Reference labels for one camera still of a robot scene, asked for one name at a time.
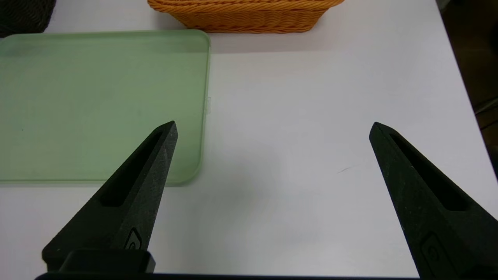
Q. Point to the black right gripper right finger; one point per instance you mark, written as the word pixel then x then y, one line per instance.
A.
pixel 459 249

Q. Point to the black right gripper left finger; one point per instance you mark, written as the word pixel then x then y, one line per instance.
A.
pixel 116 217

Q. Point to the dark brown wicker basket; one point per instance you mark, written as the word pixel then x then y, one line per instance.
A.
pixel 23 15

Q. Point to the orange wicker basket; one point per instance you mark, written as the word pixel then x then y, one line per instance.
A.
pixel 245 17

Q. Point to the light green plastic tray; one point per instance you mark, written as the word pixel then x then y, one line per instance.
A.
pixel 97 105

